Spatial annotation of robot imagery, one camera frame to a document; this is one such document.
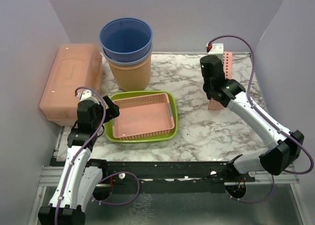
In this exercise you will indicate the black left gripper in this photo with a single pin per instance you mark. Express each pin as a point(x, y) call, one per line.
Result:
point(113, 111)

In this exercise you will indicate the pink perforated basket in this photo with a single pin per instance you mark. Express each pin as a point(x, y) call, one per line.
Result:
point(226, 58)
point(143, 116)

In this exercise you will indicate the green plastic tray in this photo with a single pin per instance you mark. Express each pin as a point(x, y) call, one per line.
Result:
point(108, 125)

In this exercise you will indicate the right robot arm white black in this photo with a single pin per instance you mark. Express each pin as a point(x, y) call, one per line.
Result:
point(282, 144)

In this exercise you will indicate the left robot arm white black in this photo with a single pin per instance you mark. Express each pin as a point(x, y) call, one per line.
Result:
point(79, 176)

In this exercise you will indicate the orange plastic bucket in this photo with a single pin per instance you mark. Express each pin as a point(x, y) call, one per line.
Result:
point(134, 77)

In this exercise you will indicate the light blue plastic bucket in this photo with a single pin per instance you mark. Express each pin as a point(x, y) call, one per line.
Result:
point(130, 59)

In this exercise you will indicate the translucent pink storage box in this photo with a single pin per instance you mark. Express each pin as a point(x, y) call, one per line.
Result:
point(76, 65)

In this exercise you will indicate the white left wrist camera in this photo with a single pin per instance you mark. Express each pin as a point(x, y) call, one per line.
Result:
point(87, 95)

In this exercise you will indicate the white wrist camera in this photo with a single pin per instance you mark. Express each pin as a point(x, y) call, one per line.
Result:
point(87, 95)
point(215, 48)

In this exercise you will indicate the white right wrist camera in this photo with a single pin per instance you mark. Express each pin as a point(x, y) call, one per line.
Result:
point(215, 48)

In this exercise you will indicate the black metal base rail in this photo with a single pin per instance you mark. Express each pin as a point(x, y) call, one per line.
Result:
point(172, 177)

